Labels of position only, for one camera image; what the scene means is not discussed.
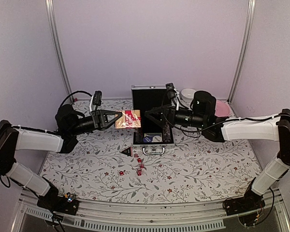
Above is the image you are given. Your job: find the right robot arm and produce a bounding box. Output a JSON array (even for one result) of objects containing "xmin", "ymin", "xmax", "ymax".
[{"xmin": 145, "ymin": 91, "xmax": 290, "ymax": 211}]

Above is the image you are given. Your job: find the triangular all in button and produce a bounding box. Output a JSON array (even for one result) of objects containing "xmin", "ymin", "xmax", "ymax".
[{"xmin": 120, "ymin": 146, "xmax": 132, "ymax": 157}]

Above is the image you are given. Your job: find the white dealer chip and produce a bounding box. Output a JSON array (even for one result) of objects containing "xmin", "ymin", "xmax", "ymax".
[{"xmin": 152, "ymin": 135, "xmax": 162, "ymax": 143}]

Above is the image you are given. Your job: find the aluminium frame post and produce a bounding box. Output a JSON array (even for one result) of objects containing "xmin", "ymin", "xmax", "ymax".
[
  {"xmin": 45, "ymin": 0, "xmax": 72, "ymax": 95},
  {"xmin": 228, "ymin": 0, "xmax": 256, "ymax": 104}
]

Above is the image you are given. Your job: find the right poker chip row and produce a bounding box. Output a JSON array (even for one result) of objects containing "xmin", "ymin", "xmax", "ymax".
[{"xmin": 162, "ymin": 123, "xmax": 173, "ymax": 144}]

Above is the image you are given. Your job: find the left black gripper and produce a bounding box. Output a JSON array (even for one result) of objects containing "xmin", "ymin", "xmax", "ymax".
[{"xmin": 69, "ymin": 109, "xmax": 122, "ymax": 136}]

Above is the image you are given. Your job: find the blue small blind chip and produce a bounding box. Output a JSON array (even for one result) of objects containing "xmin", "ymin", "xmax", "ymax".
[{"xmin": 143, "ymin": 136, "xmax": 153, "ymax": 143}]

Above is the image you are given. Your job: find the floral table cloth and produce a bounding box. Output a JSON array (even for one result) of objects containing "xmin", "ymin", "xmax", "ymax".
[{"xmin": 36, "ymin": 98, "xmax": 269, "ymax": 204}]

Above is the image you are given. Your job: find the blue playing card deck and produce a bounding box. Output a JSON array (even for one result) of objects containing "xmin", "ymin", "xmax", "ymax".
[{"xmin": 144, "ymin": 133, "xmax": 162, "ymax": 137}]

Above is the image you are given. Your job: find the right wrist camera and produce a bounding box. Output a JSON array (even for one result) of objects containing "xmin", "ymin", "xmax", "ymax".
[{"xmin": 166, "ymin": 83, "xmax": 179, "ymax": 110}]

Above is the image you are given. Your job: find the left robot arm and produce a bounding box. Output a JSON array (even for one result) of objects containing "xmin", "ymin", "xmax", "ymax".
[{"xmin": 0, "ymin": 104, "xmax": 122, "ymax": 211}]

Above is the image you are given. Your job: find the right aluminium frame post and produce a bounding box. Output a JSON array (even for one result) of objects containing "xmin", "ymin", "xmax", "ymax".
[{"xmin": 228, "ymin": 0, "xmax": 256, "ymax": 104}]

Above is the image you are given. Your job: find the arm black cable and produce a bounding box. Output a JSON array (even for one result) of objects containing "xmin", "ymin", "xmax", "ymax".
[
  {"xmin": 178, "ymin": 113, "xmax": 290, "ymax": 136},
  {"xmin": 59, "ymin": 90, "xmax": 93, "ymax": 114}
]

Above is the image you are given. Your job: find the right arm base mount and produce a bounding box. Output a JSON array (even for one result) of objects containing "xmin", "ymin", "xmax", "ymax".
[{"xmin": 222, "ymin": 190, "xmax": 265, "ymax": 216}]

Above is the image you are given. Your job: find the aluminium poker case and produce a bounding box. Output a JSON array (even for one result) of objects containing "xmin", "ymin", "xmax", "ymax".
[{"xmin": 131, "ymin": 85, "xmax": 174, "ymax": 156}]

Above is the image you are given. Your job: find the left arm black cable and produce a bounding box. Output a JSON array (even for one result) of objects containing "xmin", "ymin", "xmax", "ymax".
[{"xmin": 59, "ymin": 90, "xmax": 93, "ymax": 114}]

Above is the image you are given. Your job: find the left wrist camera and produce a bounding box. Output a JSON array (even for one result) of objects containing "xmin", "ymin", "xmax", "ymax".
[{"xmin": 89, "ymin": 90, "xmax": 102, "ymax": 116}]

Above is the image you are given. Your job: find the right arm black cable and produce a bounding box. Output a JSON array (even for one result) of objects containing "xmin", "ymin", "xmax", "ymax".
[{"xmin": 178, "ymin": 113, "xmax": 290, "ymax": 136}]

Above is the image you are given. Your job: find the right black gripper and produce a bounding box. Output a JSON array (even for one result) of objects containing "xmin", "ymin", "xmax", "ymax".
[{"xmin": 145, "ymin": 104, "xmax": 206, "ymax": 129}]

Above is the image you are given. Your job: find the left aluminium frame post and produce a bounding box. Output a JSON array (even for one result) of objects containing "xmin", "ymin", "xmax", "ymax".
[{"xmin": 45, "ymin": 0, "xmax": 72, "ymax": 95}]

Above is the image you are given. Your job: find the pink plate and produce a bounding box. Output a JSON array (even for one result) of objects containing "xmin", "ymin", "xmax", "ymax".
[{"xmin": 215, "ymin": 100, "xmax": 230, "ymax": 117}]

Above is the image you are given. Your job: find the white bowl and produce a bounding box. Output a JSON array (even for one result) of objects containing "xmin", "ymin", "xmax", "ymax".
[{"xmin": 180, "ymin": 88, "xmax": 196, "ymax": 102}]

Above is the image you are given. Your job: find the red playing card deck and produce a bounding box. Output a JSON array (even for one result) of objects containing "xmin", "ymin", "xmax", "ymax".
[{"xmin": 115, "ymin": 110, "xmax": 141, "ymax": 129}]

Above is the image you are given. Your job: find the front aluminium rail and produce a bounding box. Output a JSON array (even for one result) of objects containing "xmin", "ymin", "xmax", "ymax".
[{"xmin": 11, "ymin": 189, "xmax": 290, "ymax": 232}]

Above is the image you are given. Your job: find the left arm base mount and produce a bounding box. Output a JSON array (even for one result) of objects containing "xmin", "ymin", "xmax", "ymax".
[{"xmin": 37, "ymin": 192, "xmax": 79, "ymax": 216}]

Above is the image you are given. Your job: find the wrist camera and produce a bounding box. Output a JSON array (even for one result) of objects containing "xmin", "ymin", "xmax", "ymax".
[
  {"xmin": 166, "ymin": 83, "xmax": 179, "ymax": 110},
  {"xmin": 89, "ymin": 90, "xmax": 102, "ymax": 116}
]

